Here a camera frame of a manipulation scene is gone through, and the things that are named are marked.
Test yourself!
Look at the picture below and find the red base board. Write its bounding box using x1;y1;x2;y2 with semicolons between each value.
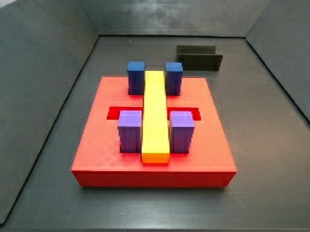
71;77;238;188

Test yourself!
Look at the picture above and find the yellow long block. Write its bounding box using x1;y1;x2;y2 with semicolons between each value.
142;71;170;163

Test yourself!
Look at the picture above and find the purple block right post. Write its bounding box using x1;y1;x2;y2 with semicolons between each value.
118;111;142;153

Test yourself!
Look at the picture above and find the purple block post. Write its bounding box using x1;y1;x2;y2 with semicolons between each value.
118;111;142;153
170;111;195;153

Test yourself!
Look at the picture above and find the purple block left post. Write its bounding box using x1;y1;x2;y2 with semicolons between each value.
170;111;195;153

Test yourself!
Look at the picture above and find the blue block right post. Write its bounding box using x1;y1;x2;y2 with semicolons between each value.
165;63;183;95

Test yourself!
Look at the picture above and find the blue block post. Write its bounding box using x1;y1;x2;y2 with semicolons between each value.
165;63;183;95
127;62;146;95

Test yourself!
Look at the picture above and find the blue block left post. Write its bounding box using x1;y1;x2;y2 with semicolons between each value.
127;62;146;95

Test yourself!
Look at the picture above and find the black angle bracket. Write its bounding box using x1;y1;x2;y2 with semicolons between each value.
175;45;223;72

